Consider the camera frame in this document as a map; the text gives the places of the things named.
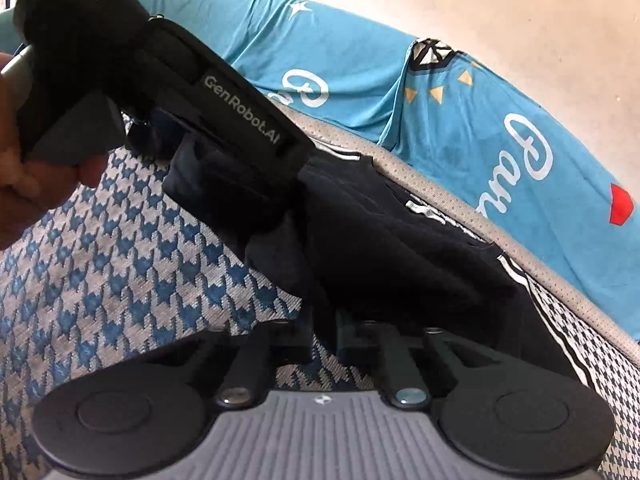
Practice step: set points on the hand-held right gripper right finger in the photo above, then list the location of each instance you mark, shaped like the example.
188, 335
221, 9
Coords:
352, 337

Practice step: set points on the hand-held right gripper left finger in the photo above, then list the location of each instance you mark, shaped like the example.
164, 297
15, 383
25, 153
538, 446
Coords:
292, 335

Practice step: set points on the black t-shirt with red print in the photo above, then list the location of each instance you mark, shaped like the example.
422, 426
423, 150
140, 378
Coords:
390, 250

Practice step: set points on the person's left hand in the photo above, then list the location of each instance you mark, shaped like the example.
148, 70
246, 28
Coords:
30, 195

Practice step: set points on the blue white houndstooth bed mat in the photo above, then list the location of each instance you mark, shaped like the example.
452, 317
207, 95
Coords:
100, 285

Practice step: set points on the blue cartoon printed bedsheet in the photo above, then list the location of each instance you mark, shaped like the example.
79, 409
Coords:
500, 185

